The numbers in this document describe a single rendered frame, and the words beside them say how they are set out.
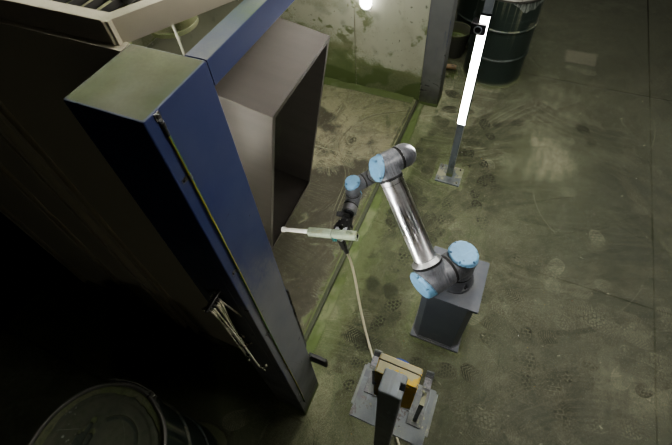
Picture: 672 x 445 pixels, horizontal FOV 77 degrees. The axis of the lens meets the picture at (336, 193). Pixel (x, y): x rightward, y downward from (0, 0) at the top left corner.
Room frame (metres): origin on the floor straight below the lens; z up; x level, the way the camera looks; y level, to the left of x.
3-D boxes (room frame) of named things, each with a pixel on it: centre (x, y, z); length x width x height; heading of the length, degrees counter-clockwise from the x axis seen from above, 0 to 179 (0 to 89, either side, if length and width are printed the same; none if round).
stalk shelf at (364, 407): (0.39, -0.16, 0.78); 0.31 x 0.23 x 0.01; 62
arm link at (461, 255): (0.99, -0.59, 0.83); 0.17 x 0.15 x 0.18; 117
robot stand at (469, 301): (1.00, -0.59, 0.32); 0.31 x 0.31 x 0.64; 62
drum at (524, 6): (3.57, -1.72, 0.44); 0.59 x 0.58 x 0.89; 167
